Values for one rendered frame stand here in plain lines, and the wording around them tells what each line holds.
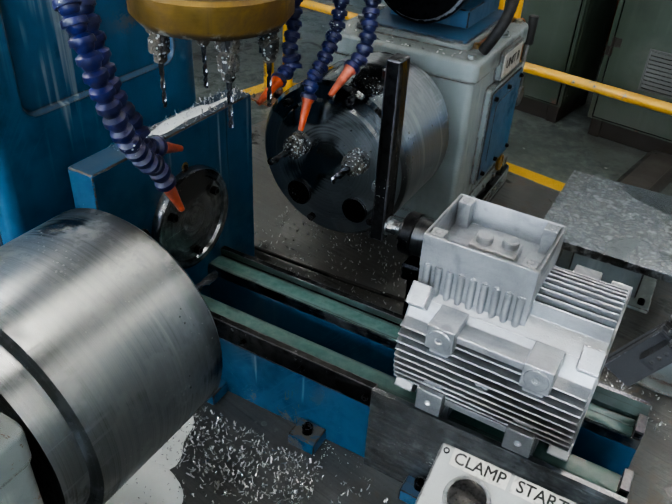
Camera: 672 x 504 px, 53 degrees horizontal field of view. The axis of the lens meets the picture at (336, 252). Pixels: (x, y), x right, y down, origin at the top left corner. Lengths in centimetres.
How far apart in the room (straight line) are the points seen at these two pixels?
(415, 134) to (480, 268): 38
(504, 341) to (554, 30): 329
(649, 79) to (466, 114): 266
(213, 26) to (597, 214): 79
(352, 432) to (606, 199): 68
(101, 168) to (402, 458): 49
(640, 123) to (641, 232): 263
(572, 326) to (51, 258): 49
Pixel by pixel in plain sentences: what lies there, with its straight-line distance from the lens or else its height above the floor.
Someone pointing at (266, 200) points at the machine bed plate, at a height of 80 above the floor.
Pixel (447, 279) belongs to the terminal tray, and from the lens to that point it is 71.
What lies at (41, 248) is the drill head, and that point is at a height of 116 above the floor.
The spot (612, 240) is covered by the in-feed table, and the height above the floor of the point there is 92.
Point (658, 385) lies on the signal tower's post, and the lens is 113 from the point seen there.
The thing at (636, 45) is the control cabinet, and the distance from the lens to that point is 378.
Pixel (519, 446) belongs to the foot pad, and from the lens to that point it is 75.
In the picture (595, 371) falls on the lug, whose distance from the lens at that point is 68.
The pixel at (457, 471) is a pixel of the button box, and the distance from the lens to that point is 58.
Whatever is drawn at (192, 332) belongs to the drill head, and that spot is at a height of 109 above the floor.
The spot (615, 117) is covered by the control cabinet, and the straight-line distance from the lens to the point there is 390.
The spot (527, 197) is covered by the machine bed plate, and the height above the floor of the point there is 80.
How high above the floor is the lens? 152
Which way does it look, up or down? 35 degrees down
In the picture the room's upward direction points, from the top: 3 degrees clockwise
